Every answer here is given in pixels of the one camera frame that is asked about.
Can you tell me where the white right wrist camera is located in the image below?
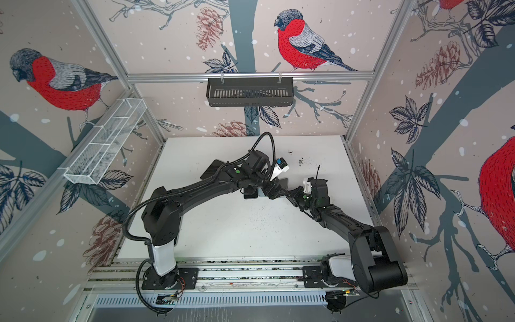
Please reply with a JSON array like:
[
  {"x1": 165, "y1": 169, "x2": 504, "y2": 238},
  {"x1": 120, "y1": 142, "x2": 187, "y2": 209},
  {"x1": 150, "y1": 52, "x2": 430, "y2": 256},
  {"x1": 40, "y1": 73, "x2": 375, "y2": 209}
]
[{"x1": 303, "y1": 178, "x2": 312, "y2": 195}]

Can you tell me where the bare black phone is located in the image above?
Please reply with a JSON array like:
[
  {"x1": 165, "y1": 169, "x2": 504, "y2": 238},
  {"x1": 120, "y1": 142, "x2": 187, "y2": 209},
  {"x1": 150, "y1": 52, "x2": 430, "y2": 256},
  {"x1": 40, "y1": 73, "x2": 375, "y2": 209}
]
[{"x1": 242, "y1": 186, "x2": 258, "y2": 199}]

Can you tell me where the white mesh tray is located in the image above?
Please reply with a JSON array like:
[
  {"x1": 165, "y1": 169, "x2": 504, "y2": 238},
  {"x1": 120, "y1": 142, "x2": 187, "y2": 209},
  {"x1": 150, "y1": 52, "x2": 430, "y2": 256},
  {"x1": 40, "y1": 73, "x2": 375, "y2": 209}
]
[{"x1": 64, "y1": 98, "x2": 147, "y2": 185}]

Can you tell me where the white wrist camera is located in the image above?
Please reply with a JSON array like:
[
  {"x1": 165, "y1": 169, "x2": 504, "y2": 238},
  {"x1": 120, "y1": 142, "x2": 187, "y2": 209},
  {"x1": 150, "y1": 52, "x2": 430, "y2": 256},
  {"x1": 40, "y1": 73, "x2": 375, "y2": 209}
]
[
  {"x1": 270, "y1": 158, "x2": 289, "y2": 181},
  {"x1": 303, "y1": 178, "x2": 312, "y2": 195}
]

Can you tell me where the aluminium mounting rail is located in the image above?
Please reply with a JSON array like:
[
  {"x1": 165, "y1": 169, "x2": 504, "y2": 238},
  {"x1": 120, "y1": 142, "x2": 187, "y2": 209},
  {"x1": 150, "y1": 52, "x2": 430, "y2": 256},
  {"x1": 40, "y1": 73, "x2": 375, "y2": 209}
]
[{"x1": 84, "y1": 257, "x2": 419, "y2": 294}]

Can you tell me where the black wire basket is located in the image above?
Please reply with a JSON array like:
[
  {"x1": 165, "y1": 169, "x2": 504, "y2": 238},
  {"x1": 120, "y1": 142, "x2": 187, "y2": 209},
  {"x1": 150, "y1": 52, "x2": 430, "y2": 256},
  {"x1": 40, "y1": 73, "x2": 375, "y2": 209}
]
[{"x1": 206, "y1": 77, "x2": 295, "y2": 107}]

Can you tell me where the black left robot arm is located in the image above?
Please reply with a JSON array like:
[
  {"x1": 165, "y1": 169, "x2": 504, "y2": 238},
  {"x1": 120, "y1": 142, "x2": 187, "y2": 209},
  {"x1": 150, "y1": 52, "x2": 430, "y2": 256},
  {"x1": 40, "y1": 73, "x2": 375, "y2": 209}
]
[{"x1": 142, "y1": 150, "x2": 289, "y2": 278}]

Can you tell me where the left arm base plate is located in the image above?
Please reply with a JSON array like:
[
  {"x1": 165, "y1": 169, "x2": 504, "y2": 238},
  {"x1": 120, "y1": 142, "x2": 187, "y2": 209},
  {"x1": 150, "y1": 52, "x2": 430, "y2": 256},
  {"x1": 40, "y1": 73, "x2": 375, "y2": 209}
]
[{"x1": 142, "y1": 266, "x2": 199, "y2": 291}]

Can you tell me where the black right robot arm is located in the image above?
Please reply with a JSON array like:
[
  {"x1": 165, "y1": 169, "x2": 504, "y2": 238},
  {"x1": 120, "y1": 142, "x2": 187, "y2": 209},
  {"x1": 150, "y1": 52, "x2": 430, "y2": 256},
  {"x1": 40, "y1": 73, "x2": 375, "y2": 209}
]
[{"x1": 286, "y1": 178, "x2": 408, "y2": 293}]

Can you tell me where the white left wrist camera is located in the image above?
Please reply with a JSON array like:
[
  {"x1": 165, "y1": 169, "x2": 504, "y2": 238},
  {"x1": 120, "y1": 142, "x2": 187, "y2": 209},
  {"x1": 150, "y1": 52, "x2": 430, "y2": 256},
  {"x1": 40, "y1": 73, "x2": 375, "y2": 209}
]
[{"x1": 270, "y1": 158, "x2": 289, "y2": 181}]

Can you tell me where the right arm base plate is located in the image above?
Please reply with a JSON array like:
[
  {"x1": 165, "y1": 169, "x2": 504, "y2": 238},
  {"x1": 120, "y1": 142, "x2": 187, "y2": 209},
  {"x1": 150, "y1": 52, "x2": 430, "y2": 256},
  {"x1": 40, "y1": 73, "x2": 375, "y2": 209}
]
[{"x1": 297, "y1": 266, "x2": 358, "y2": 288}]

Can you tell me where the black left corrugated cable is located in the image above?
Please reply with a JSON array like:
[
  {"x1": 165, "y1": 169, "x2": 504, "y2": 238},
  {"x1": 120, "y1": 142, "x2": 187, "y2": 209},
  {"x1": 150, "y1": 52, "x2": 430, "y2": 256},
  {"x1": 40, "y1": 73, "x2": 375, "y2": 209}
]
[{"x1": 122, "y1": 131, "x2": 277, "y2": 315}]

